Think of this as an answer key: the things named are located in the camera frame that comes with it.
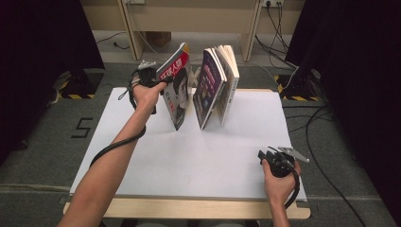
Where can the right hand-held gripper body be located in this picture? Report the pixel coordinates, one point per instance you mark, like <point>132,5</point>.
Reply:
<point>282,165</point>

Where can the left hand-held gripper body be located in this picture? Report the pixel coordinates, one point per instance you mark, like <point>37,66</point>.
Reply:
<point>147,77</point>

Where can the dark glossy magazine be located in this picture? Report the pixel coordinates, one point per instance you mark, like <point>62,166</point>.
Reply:
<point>178,88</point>

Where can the purple cover book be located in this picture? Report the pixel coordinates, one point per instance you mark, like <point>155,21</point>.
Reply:
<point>208,85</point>

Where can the white book with picture grid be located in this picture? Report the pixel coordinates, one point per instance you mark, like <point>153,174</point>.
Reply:
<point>231,78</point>

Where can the person's left hand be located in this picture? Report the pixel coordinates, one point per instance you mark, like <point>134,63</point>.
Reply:
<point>146,96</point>

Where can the person's right hand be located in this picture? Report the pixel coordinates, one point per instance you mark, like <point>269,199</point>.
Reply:
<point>280,189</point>

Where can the brown cardboard box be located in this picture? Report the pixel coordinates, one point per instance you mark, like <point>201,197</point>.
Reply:
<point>159,38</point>

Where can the black stand base striped tape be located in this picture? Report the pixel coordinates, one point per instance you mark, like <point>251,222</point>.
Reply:
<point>299,86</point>
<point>80,85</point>

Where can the beige wooden desk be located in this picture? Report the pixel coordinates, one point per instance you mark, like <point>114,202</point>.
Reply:
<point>195,15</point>

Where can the black curtain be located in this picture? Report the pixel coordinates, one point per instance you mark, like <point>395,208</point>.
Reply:
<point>38,63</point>
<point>362,78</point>

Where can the white wall socket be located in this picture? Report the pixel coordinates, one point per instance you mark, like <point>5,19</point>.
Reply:
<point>272,2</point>

